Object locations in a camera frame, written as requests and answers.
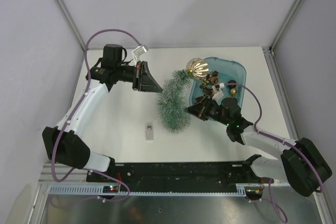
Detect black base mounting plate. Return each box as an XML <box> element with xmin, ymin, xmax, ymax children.
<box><xmin>86</xmin><ymin>161</ymin><xmax>263</xmax><ymax>193</ymax></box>

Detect clear plastic packet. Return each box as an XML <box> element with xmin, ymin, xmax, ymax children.
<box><xmin>145</xmin><ymin>123</ymin><xmax>154</xmax><ymax>141</ymax></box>

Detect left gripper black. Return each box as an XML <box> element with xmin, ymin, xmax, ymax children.
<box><xmin>115</xmin><ymin>61</ymin><xmax>162</xmax><ymax>93</ymax></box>

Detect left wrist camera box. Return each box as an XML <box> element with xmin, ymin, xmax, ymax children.
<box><xmin>132</xmin><ymin>45</ymin><xmax>148</xmax><ymax>63</ymax></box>

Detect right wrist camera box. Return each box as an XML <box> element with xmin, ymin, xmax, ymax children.
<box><xmin>212</xmin><ymin>83</ymin><xmax>225</xmax><ymax>102</ymax></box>

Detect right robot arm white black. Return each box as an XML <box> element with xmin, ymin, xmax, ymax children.
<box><xmin>186</xmin><ymin>98</ymin><xmax>332</xmax><ymax>197</ymax></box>

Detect grey slotted cable duct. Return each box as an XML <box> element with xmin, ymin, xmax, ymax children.
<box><xmin>47</xmin><ymin>184</ymin><xmax>249</xmax><ymax>197</ymax></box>

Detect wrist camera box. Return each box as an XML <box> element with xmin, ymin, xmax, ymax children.
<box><xmin>132</xmin><ymin>45</ymin><xmax>148</xmax><ymax>63</ymax></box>
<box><xmin>212</xmin><ymin>83</ymin><xmax>225</xmax><ymax>102</ymax></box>

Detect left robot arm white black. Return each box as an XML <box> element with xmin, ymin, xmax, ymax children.
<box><xmin>42</xmin><ymin>44</ymin><xmax>162</xmax><ymax>182</ymax></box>

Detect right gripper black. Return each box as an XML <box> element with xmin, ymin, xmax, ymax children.
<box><xmin>184</xmin><ymin>95</ymin><xmax>230</xmax><ymax>126</ymax></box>

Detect blue plastic tub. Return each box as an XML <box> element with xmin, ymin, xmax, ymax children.
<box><xmin>189</xmin><ymin>57</ymin><xmax>246</xmax><ymax>105</ymax></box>

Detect aluminium frame post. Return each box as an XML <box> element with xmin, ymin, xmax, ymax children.
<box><xmin>54</xmin><ymin>0</ymin><xmax>85</xmax><ymax>51</ymax></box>
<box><xmin>269</xmin><ymin>0</ymin><xmax>304</xmax><ymax>52</ymax></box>

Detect large silver ribbed bauble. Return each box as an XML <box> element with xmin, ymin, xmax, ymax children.
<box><xmin>185</xmin><ymin>58</ymin><xmax>209</xmax><ymax>80</ymax></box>

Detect right aluminium frame post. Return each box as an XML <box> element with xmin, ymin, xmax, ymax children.
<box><xmin>269</xmin><ymin>0</ymin><xmax>304</xmax><ymax>52</ymax></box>

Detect frosted pine cone ornament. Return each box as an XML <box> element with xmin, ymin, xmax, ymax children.
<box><xmin>209</xmin><ymin>76</ymin><xmax>219</xmax><ymax>85</ymax></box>

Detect left aluminium frame post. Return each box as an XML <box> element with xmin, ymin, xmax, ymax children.
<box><xmin>54</xmin><ymin>0</ymin><xmax>85</xmax><ymax>51</ymax></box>

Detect small frosted christmas tree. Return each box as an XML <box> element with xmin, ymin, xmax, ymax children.
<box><xmin>156</xmin><ymin>70</ymin><xmax>191</xmax><ymax>134</ymax></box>

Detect dark red bauble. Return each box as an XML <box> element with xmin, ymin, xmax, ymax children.
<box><xmin>227</xmin><ymin>80</ymin><xmax>237</xmax><ymax>89</ymax></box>

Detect small gold glitter bauble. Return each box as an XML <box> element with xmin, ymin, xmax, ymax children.
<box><xmin>230</xmin><ymin>88</ymin><xmax>238</xmax><ymax>98</ymax></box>

